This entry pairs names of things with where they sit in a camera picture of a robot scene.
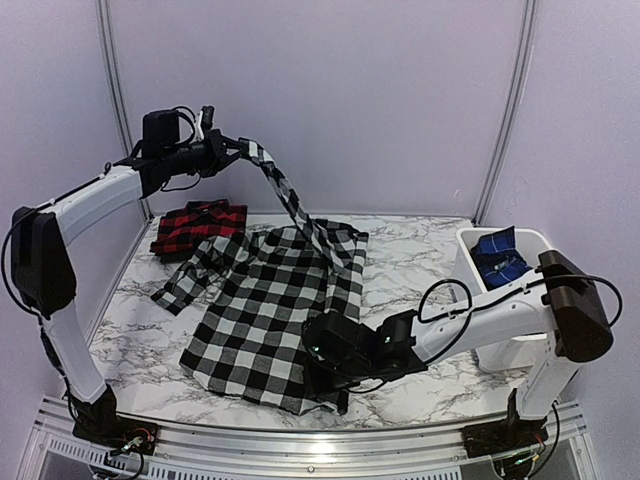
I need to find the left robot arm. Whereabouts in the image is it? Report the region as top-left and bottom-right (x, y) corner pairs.
(3, 129), (257, 406)

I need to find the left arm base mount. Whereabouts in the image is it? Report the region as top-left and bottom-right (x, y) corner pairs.
(68, 388), (159, 455)

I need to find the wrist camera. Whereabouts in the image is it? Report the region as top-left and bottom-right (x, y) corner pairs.
(302, 311), (371, 361)
(194, 105), (215, 141)

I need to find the blue plaid shirt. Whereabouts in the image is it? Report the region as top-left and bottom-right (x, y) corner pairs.
(470, 226), (532, 291)

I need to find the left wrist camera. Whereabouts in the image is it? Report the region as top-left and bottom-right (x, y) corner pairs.
(194, 105), (215, 141)

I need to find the red black plaid shirt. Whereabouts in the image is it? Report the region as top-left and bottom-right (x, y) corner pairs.
(150, 199), (248, 263)

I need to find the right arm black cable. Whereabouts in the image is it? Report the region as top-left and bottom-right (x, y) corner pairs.
(417, 272), (625, 341)

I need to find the aluminium corner post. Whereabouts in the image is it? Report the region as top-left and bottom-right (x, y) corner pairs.
(96, 0), (154, 219)
(472, 0), (539, 225)

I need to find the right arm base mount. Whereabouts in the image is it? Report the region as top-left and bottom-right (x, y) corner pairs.
(461, 389), (548, 458)

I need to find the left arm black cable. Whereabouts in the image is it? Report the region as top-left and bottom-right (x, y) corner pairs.
(0, 227), (41, 316)

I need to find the white plastic bin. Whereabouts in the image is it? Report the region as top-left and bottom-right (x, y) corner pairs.
(453, 227), (551, 373)

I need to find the aluminium front frame rail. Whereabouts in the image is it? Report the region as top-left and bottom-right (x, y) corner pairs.
(19, 394), (601, 480)

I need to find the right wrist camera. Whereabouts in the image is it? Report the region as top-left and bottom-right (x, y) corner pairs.
(302, 311), (371, 361)

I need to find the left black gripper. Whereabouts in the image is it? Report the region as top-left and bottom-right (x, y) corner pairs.
(163, 128), (247, 178)

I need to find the black white plaid shirt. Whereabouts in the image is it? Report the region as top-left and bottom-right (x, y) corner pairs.
(151, 141), (369, 415)

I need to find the left aluminium corner post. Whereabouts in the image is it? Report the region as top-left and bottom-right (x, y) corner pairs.
(96, 0), (154, 219)

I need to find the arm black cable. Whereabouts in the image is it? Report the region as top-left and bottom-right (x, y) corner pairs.
(417, 272), (625, 341)
(0, 227), (41, 316)

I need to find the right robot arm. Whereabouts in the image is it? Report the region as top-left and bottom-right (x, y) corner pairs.
(301, 250), (620, 448)

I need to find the right aluminium corner post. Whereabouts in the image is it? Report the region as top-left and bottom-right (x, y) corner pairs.
(472, 0), (539, 225)

